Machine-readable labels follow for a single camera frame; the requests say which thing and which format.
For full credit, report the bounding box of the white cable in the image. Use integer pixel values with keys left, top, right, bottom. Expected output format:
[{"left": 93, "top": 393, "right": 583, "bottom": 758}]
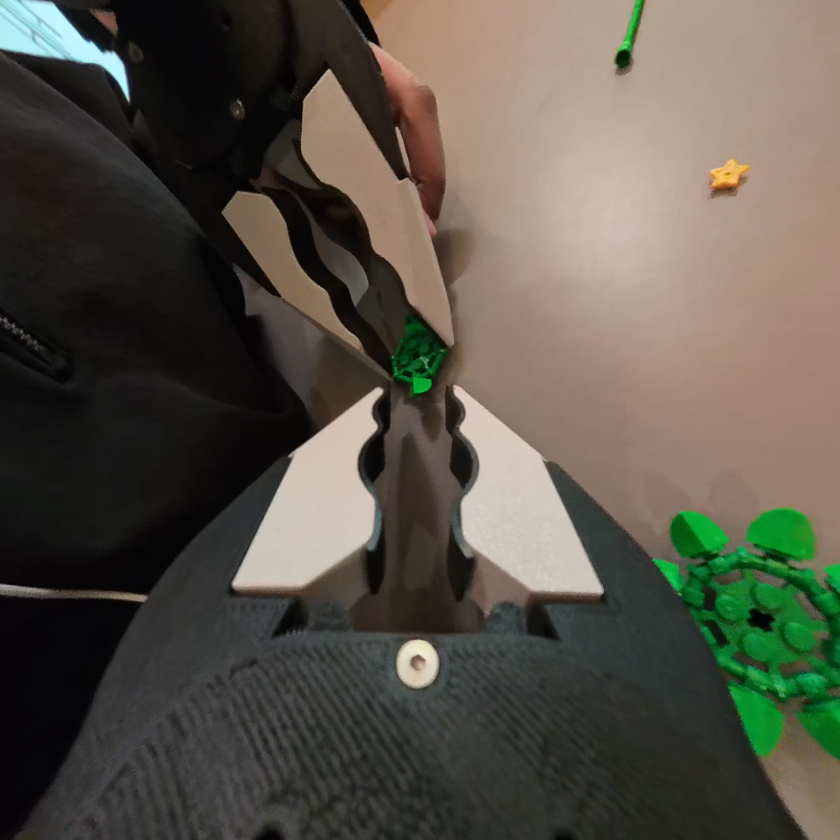
[{"left": 0, "top": 583, "right": 148, "bottom": 603}]

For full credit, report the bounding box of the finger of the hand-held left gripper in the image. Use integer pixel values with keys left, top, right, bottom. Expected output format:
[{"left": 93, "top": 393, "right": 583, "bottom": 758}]
[
  {"left": 299, "top": 67, "right": 456, "bottom": 350},
  {"left": 222, "top": 189, "right": 396, "bottom": 382}
]

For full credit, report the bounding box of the large green leaf wheel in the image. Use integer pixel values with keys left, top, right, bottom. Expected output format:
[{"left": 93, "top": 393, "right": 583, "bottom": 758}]
[{"left": 653, "top": 508, "right": 840, "bottom": 759}]

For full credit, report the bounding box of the person's left hand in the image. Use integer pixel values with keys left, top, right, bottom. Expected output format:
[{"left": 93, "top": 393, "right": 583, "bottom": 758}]
[{"left": 369, "top": 42, "right": 448, "bottom": 238}]

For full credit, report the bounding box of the green toy stalk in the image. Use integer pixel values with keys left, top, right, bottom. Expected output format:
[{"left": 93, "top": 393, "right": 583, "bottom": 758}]
[{"left": 615, "top": 0, "right": 647, "bottom": 70}]

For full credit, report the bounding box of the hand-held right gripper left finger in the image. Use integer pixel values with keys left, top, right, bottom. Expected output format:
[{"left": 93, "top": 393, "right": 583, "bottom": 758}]
[{"left": 230, "top": 386, "right": 389, "bottom": 627}]

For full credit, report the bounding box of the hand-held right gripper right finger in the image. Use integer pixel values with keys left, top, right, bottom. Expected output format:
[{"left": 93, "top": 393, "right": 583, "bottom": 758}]
[{"left": 446, "top": 386, "right": 605, "bottom": 627}]

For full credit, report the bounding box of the green toy web disc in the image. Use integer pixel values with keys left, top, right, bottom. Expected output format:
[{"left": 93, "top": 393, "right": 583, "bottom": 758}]
[{"left": 390, "top": 315, "right": 450, "bottom": 383}]

